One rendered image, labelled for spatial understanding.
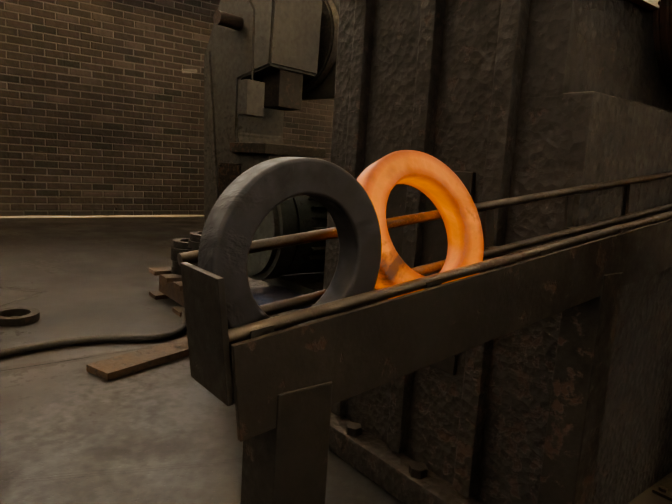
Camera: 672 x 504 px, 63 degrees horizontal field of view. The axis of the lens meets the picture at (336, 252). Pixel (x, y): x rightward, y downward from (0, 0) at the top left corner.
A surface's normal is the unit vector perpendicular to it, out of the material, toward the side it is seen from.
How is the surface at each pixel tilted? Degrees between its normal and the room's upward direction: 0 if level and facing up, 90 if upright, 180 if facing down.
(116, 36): 90
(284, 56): 92
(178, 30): 90
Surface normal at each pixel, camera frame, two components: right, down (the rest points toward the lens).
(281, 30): 0.74, 0.18
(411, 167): 0.55, -0.23
